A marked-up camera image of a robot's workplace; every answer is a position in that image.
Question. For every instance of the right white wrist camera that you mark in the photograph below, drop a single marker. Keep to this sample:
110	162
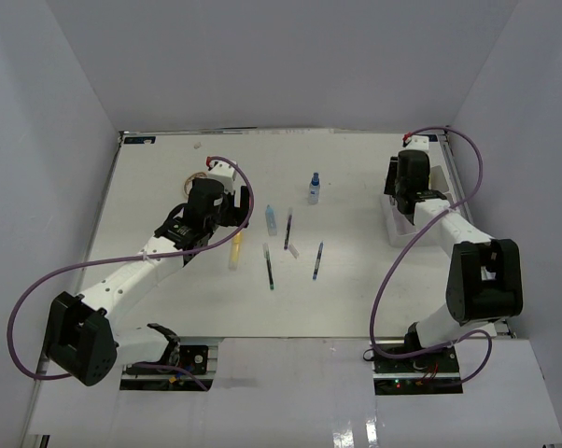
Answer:
416	142

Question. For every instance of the purple gel pen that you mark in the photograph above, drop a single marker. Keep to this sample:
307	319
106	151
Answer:
288	228

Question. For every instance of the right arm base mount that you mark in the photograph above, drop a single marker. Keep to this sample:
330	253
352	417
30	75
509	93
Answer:
437	373

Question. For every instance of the yellow highlighter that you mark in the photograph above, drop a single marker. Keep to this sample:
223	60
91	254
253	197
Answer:
235	251

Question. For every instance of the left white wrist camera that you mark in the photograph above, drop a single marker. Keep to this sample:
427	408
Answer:
223	173

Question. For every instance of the white compartment organizer tray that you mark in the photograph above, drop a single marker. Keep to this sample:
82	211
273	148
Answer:
399	230

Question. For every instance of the small blue spray bottle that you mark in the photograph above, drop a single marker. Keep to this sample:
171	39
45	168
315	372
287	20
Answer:
314	188

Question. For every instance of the blue highlighter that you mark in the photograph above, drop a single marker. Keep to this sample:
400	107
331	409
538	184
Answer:
270	221

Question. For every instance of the left blue corner label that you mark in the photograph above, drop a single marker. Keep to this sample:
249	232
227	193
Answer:
139	140

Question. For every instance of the blue gel pen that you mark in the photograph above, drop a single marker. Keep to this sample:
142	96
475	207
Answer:
318	260

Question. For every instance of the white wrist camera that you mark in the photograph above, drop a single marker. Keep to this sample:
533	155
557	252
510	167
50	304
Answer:
416	142
223	173

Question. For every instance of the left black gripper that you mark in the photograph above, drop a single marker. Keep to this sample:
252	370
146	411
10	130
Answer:
237	216

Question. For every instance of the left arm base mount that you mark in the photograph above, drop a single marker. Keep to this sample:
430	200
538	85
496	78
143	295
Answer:
192	358

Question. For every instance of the dark green gel pen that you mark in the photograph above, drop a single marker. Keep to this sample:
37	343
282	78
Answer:
267	257

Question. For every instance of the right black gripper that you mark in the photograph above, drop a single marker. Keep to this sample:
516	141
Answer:
390	188

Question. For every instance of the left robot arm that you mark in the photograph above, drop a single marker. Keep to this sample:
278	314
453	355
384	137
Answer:
82	336

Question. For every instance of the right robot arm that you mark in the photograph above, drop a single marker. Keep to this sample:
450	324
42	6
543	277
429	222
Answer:
484	282

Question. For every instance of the masking tape roll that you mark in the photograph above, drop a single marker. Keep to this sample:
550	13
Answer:
189	182

